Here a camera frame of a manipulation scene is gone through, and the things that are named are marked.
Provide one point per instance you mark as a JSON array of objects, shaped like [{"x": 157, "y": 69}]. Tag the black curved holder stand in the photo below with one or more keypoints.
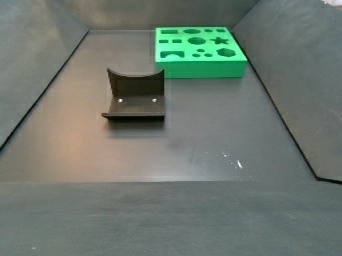
[{"x": 137, "y": 96}]

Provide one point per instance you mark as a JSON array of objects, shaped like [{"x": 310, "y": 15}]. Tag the green shape sorter box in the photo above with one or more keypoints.
[{"x": 198, "y": 52}]

